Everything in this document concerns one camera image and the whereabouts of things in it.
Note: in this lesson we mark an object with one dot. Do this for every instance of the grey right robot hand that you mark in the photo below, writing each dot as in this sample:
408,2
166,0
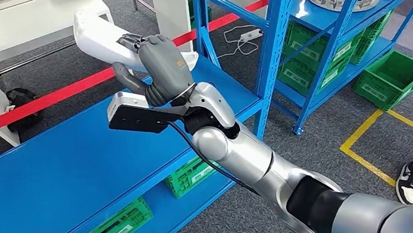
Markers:
165,65

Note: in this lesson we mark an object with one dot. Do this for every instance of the white curved plastic shell part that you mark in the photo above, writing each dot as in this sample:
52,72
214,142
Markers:
98,38

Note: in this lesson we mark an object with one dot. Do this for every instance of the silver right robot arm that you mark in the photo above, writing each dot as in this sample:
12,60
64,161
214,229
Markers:
242,154

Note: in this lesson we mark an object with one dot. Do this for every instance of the blue metal shelf rack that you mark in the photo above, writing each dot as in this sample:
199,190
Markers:
297,10
77,155

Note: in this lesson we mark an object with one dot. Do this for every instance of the white panel column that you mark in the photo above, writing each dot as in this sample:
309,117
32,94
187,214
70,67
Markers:
172,13

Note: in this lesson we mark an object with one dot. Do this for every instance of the white power strip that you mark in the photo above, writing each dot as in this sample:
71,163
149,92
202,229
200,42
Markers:
251,34

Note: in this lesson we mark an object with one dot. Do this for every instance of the red barrier belt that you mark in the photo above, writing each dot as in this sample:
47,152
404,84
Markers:
50,97

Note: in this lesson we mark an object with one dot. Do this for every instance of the black bag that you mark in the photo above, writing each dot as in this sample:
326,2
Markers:
22,106

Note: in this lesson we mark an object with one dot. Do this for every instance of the white desk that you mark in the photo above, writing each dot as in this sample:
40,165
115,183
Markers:
3,30

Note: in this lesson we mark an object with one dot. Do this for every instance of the yellow floor tape square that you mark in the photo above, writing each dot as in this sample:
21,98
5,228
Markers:
366,167

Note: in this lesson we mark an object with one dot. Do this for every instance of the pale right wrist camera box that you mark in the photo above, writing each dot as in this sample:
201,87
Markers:
125,100

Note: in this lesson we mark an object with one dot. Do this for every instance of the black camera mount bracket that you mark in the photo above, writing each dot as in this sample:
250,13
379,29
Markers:
140,120

